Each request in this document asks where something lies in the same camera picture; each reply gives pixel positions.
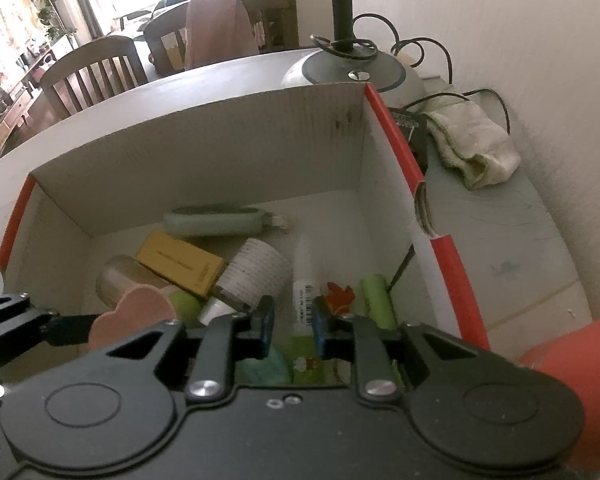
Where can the green potted plant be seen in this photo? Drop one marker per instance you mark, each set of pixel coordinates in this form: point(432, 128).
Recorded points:
point(50, 5)

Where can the light green marker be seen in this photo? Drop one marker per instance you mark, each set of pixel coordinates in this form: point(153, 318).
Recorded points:
point(377, 302)

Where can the grey desk lamp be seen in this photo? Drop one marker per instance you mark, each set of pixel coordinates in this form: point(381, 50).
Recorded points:
point(342, 0)

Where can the white bottle with silver cap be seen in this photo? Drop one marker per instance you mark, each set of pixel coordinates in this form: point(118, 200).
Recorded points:
point(255, 270)

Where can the black power adapter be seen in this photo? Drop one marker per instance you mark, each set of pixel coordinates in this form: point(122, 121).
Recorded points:
point(415, 132)

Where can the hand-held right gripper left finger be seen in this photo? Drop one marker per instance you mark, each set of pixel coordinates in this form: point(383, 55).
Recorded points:
point(262, 330)

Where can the pale green tube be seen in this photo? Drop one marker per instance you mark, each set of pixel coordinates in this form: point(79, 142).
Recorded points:
point(215, 222)

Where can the light green plastic piece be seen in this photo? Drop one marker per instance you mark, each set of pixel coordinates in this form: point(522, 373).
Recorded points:
point(187, 305)

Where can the beige round container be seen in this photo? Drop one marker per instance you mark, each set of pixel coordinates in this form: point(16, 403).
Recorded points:
point(120, 276)

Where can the red water bottle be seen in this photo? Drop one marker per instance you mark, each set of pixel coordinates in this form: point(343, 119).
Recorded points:
point(590, 360)

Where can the small orange toy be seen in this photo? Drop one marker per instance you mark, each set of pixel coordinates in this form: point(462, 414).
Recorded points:
point(337, 297)

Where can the white green glue pen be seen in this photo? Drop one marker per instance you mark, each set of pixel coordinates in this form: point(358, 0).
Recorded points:
point(305, 300)

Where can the white folded cloth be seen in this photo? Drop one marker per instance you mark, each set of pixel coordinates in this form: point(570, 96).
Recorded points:
point(480, 145)

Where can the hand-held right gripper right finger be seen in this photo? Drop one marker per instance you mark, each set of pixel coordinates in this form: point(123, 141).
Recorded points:
point(322, 332)

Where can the dark wooden chair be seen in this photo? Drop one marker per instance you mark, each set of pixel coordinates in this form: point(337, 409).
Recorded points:
point(275, 15)
point(95, 75)

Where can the red cardboard box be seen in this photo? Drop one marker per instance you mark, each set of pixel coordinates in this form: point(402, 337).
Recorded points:
point(205, 150)

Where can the small yellow box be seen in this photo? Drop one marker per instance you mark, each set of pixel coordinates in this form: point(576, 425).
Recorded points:
point(180, 260)

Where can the wooden television cabinet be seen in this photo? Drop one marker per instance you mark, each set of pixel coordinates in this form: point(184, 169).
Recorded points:
point(10, 120)

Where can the pink cloth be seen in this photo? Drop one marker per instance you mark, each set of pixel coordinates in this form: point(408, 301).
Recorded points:
point(220, 30)

